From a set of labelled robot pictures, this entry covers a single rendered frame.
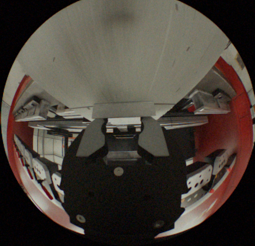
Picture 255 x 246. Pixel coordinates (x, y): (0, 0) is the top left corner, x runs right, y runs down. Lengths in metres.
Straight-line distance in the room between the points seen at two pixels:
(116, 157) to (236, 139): 0.88
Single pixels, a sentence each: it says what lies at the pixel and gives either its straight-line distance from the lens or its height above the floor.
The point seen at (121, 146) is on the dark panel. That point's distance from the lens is 0.71.
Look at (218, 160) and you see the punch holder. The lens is 0.40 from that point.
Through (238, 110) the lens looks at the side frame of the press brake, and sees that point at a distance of 0.85.
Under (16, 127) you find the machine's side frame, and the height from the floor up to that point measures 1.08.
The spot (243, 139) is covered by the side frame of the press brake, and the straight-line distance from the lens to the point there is 0.86.
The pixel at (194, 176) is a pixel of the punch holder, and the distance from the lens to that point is 0.27.
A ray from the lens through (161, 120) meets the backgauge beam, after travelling 0.49.
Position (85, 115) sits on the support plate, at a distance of 0.17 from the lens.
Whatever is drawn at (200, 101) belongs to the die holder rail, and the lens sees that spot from 0.38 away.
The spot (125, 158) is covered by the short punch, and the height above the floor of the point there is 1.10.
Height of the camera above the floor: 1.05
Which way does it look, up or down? 17 degrees down
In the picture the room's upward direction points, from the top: 178 degrees clockwise
